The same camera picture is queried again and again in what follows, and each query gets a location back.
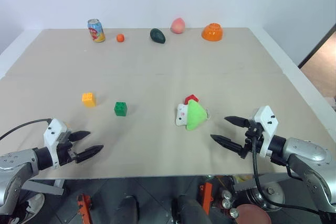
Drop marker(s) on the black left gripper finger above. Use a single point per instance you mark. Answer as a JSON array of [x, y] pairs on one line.
[[80, 134], [89, 151]]

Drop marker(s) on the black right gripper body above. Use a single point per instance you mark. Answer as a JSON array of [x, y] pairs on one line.
[[250, 145]]

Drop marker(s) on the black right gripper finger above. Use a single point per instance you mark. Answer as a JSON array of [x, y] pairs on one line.
[[236, 121], [227, 142]]

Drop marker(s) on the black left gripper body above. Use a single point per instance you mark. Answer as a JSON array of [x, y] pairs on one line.
[[64, 151]]

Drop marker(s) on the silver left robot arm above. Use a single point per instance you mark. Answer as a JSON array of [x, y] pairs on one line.
[[15, 161]]

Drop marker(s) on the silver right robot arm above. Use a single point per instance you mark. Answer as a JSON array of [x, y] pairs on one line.
[[307, 155]]

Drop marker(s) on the yellow toy building block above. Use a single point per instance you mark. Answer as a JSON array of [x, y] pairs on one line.
[[88, 100]]

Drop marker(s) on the green and white plush toy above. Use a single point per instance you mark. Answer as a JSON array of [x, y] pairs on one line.
[[195, 115]]

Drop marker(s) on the green toy building block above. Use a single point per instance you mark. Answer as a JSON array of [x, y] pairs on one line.
[[120, 109]]

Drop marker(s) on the red toy building block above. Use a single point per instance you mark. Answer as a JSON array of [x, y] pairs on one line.
[[191, 98]]

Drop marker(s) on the silver can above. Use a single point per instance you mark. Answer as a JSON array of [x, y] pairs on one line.
[[226, 195], [233, 212], [226, 203]]

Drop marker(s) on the chrome round metal base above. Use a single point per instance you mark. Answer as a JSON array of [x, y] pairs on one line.
[[273, 195]]

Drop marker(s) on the orange and black clamp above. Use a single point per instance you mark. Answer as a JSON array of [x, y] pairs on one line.
[[84, 208]]

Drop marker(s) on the orange metal bar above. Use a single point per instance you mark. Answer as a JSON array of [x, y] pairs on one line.
[[207, 197]]

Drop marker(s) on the white sneaker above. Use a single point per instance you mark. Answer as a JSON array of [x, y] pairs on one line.
[[35, 205]]

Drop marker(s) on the beige table cover sheet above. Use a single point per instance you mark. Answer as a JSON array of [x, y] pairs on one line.
[[157, 56], [152, 145]]

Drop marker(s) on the brown round disc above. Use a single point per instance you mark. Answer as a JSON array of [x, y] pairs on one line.
[[253, 214]]

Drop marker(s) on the dark rounded shape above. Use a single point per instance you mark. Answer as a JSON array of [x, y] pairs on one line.
[[189, 209], [129, 209]]

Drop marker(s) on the upturned orange bowl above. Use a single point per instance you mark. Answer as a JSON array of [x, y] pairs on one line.
[[212, 33]]

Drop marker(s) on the small orange toy fruit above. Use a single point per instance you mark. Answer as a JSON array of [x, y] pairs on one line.
[[120, 38]]

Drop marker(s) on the blue and yellow drink can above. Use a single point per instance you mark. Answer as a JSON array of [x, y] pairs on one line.
[[96, 31]]

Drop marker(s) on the pink toy peach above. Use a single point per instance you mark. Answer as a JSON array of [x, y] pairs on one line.
[[178, 26]]

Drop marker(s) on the dark green toy avocado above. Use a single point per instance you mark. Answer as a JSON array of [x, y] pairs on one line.
[[157, 36]]

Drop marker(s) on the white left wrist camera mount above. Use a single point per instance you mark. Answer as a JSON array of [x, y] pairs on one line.
[[53, 129]]

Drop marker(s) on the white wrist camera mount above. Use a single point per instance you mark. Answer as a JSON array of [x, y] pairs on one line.
[[267, 119], [53, 129]]

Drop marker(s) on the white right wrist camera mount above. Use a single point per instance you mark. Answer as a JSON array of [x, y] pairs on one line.
[[267, 119]]

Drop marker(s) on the grey table frame bracket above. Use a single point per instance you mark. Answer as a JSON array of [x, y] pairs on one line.
[[44, 187]]

